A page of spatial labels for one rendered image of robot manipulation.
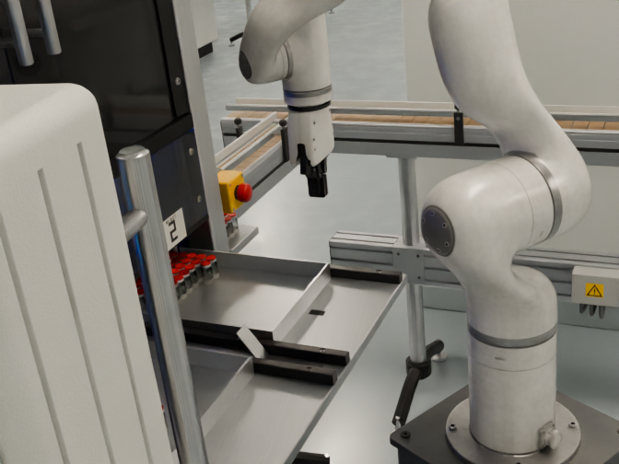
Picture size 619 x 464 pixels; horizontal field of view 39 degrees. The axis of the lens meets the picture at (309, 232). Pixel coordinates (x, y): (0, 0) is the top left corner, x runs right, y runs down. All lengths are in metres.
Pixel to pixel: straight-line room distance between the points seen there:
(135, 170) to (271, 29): 0.74
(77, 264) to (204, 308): 1.11
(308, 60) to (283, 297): 0.47
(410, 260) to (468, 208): 1.53
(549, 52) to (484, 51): 1.80
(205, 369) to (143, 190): 0.85
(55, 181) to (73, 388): 0.13
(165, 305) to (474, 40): 0.54
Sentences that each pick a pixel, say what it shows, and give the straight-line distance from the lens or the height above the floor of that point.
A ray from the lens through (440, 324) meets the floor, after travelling 3.22.
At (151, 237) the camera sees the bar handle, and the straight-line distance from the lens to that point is 0.67.
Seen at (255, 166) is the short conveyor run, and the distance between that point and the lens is 2.18.
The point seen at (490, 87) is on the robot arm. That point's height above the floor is 1.38.
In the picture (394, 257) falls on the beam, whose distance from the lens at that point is 2.57.
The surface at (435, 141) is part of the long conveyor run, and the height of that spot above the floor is 0.89.
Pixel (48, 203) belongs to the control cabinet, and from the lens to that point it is 0.54.
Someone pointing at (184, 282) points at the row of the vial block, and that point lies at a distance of 1.71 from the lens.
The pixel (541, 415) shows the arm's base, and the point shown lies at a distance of 1.25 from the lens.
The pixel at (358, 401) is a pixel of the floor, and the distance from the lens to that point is 2.85.
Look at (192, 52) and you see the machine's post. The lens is 1.71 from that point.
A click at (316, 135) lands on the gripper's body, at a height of 1.21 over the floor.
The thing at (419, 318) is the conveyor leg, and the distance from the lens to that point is 2.68.
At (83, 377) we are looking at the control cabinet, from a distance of 0.58.
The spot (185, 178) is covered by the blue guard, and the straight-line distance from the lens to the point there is 1.69.
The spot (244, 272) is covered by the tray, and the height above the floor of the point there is 0.88.
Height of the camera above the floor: 1.68
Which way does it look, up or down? 25 degrees down
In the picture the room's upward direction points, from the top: 6 degrees counter-clockwise
